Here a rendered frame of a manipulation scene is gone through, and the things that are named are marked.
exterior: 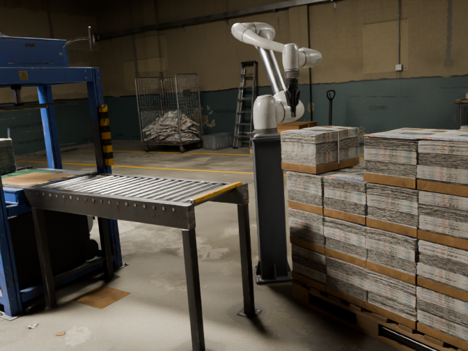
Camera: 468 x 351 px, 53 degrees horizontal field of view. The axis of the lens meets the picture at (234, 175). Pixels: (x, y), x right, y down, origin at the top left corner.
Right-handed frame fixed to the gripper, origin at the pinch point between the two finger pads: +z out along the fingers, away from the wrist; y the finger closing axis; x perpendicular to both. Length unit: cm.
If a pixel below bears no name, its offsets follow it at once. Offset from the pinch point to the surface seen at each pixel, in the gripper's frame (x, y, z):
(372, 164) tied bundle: -74, -19, 24
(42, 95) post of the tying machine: 180, -103, -21
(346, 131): -37.0, 6.4, 12.1
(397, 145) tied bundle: -88, -19, 14
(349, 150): -36.3, 9.9, 23.6
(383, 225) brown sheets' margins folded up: -81, -19, 54
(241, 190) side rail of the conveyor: -9, -51, 40
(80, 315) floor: 63, -129, 116
